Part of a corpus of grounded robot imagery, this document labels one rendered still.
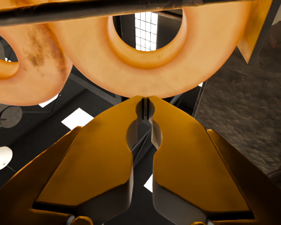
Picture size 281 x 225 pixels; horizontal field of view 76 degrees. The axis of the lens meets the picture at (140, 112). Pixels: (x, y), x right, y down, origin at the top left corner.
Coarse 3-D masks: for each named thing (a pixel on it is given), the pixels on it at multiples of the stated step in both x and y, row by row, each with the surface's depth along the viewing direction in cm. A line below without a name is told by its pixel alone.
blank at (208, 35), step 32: (64, 32) 15; (96, 32) 15; (192, 32) 15; (224, 32) 14; (96, 64) 17; (128, 64) 17; (160, 64) 17; (192, 64) 17; (128, 96) 20; (160, 96) 20
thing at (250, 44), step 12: (264, 0) 12; (276, 0) 11; (252, 12) 13; (264, 12) 12; (276, 12) 11; (252, 24) 13; (264, 24) 12; (252, 36) 13; (264, 36) 12; (240, 48) 15; (252, 48) 13; (252, 60) 14
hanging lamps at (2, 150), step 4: (0, 148) 416; (4, 148) 417; (8, 148) 415; (0, 152) 417; (4, 152) 418; (8, 152) 415; (12, 152) 407; (0, 156) 417; (4, 156) 418; (8, 156) 415; (0, 160) 401; (4, 160) 419; (8, 160) 409; (0, 164) 413; (0, 168) 391; (16, 172) 456
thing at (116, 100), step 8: (112, 16) 406; (120, 24) 421; (120, 32) 437; (72, 72) 704; (80, 80) 694; (88, 80) 671; (88, 88) 694; (96, 88) 651; (104, 96) 652; (112, 96) 616; (120, 96) 570; (144, 120) 581
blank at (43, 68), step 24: (0, 0) 13; (24, 0) 13; (48, 24) 15; (24, 48) 16; (48, 48) 16; (0, 72) 20; (24, 72) 18; (48, 72) 18; (0, 96) 21; (24, 96) 21; (48, 96) 21
